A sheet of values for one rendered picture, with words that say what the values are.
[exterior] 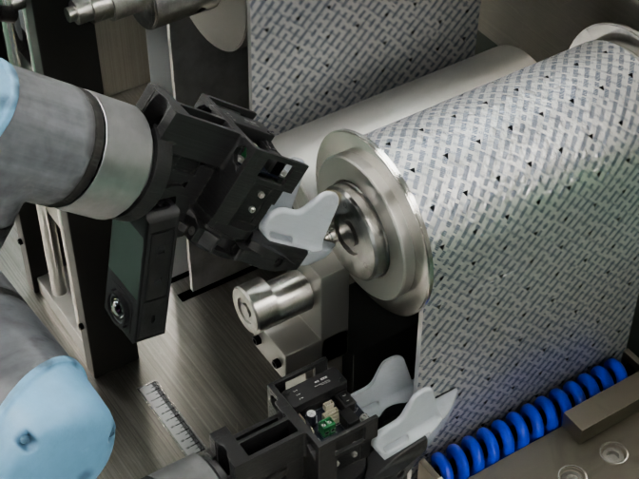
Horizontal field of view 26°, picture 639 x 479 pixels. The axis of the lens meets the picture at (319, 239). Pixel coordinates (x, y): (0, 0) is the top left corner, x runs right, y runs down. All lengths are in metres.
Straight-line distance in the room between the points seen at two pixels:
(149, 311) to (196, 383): 0.45
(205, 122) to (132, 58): 0.85
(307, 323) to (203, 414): 0.28
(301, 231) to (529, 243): 0.18
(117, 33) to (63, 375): 1.00
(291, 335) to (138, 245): 0.23
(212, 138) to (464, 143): 0.21
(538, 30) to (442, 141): 0.36
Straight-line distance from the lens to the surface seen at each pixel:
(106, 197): 0.84
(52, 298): 1.45
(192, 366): 1.40
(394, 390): 1.10
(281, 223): 0.95
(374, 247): 0.99
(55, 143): 0.80
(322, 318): 1.08
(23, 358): 0.74
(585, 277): 1.14
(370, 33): 1.18
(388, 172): 0.97
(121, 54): 1.71
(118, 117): 0.84
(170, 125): 0.86
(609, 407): 1.19
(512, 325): 1.11
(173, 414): 1.36
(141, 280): 0.91
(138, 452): 1.33
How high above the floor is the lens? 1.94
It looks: 43 degrees down
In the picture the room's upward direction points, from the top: straight up
